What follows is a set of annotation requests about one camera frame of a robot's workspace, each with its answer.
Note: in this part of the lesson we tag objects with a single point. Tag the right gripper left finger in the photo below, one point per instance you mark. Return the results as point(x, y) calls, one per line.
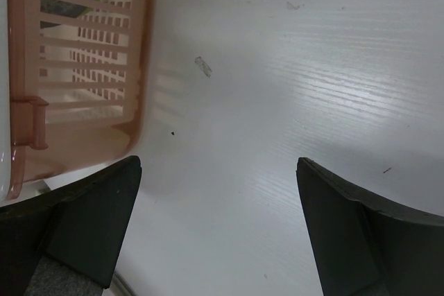
point(68, 241)

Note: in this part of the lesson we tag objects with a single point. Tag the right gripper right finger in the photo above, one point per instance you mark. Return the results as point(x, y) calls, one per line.
point(365, 244)

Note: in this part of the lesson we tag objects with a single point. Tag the white pink dish rack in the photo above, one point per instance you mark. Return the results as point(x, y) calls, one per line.
point(72, 90)

